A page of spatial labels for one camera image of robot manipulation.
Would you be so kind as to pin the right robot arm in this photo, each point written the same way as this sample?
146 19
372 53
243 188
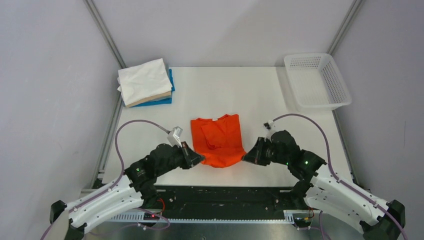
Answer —
373 217

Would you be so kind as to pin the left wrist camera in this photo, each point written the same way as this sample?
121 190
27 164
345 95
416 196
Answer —
174 135

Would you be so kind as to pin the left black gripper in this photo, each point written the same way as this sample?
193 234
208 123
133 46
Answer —
191 157

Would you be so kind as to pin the white folded t-shirt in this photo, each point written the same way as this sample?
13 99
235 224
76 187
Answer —
143 81

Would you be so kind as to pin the aluminium frame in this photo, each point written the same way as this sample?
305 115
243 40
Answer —
211 92

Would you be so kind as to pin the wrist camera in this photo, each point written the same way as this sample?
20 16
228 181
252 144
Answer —
174 135
270 127

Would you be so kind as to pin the orange t-shirt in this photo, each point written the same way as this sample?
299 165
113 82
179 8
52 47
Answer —
219 140

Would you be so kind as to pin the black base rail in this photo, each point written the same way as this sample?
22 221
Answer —
182 202

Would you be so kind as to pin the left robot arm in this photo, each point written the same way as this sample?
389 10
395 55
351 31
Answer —
134 189

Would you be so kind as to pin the white plastic basket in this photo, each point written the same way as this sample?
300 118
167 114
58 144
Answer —
316 82

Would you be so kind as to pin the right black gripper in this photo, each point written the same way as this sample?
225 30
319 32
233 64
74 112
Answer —
255 154

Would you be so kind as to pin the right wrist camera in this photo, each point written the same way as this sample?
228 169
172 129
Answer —
270 127

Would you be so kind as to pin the beige folded t-shirt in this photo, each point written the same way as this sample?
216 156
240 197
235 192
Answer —
166 94

